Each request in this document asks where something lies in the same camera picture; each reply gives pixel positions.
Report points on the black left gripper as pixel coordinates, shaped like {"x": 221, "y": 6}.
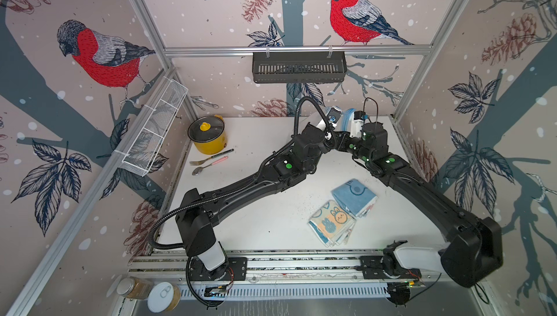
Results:
{"x": 328, "y": 131}

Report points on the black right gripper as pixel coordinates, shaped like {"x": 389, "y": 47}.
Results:
{"x": 343, "y": 142}

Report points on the clear vacuum bag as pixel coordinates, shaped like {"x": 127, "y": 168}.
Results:
{"x": 344, "y": 126}

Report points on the blue towel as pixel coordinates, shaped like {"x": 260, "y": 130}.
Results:
{"x": 355, "y": 198}

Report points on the bunny print towel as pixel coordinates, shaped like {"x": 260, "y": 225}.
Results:
{"x": 331, "y": 224}

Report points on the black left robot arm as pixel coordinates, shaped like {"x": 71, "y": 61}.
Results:
{"x": 283, "y": 170}

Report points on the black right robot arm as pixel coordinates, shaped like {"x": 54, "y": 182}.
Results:
{"x": 473, "y": 247}

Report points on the yellow electric pot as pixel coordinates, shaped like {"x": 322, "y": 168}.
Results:
{"x": 213, "y": 147}

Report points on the glass lid yellow knob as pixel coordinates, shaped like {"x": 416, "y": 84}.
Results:
{"x": 206, "y": 129}

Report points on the tin can white lid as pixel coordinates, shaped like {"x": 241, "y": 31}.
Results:
{"x": 164, "y": 297}

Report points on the glass jar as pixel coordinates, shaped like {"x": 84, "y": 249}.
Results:
{"x": 134, "y": 288}

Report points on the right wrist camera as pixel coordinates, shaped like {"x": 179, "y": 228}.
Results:
{"x": 358, "y": 119}

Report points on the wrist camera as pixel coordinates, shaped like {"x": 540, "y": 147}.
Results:
{"x": 334, "y": 115}
{"x": 358, "y": 119}

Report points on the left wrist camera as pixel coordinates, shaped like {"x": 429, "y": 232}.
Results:
{"x": 334, "y": 115}

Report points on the black hanging wire basket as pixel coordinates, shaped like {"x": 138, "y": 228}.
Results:
{"x": 299, "y": 67}

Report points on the pink handled spoon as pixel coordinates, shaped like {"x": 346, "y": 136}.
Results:
{"x": 199, "y": 169}

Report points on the green handled fork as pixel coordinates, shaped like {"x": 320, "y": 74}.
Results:
{"x": 201, "y": 162}

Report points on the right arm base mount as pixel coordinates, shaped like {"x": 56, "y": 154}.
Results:
{"x": 386, "y": 266}

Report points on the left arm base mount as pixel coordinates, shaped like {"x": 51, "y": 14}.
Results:
{"x": 233, "y": 269}

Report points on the white wire mesh shelf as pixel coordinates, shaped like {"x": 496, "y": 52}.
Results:
{"x": 141, "y": 158}

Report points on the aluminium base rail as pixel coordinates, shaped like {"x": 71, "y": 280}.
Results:
{"x": 280, "y": 267}

